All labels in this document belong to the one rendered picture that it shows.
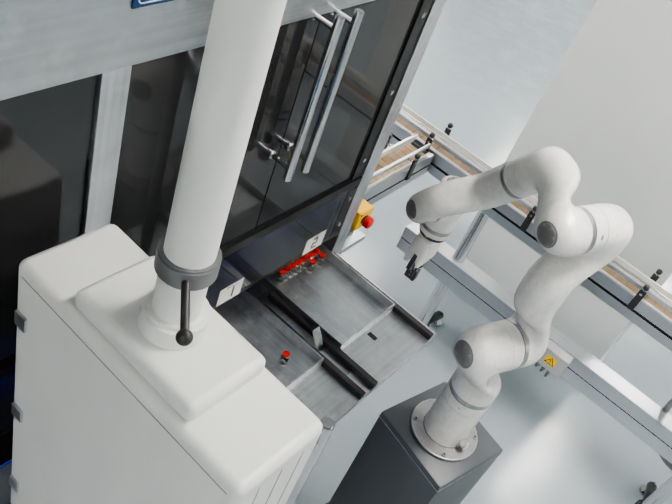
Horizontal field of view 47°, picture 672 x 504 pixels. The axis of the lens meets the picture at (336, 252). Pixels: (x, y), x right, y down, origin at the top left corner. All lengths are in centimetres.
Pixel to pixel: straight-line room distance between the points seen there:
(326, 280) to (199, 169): 144
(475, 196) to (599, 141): 158
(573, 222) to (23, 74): 100
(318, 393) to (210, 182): 120
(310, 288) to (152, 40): 120
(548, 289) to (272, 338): 79
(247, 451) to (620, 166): 252
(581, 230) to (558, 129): 186
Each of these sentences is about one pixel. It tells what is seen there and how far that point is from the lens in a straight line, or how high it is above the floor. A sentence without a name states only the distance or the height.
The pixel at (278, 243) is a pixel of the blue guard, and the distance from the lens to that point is 201.
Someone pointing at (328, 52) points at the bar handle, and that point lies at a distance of 152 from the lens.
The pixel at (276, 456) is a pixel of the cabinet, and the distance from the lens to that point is 108.
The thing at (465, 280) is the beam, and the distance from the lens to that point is 313.
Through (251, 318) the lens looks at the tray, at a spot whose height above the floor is 88.
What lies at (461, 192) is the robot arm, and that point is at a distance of 182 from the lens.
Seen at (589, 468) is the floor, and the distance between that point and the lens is 355.
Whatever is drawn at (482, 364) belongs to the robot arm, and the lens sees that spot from 178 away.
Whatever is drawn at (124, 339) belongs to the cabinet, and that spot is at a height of 158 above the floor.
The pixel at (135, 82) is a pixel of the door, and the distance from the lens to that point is 127.
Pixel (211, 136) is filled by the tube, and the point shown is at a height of 194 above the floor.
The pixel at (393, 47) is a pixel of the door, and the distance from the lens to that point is 189.
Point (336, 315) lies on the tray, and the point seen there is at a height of 88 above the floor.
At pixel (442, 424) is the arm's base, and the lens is 203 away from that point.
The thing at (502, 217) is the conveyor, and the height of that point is 88.
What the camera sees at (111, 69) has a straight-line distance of 121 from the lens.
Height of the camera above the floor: 244
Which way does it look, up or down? 40 degrees down
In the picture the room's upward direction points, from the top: 23 degrees clockwise
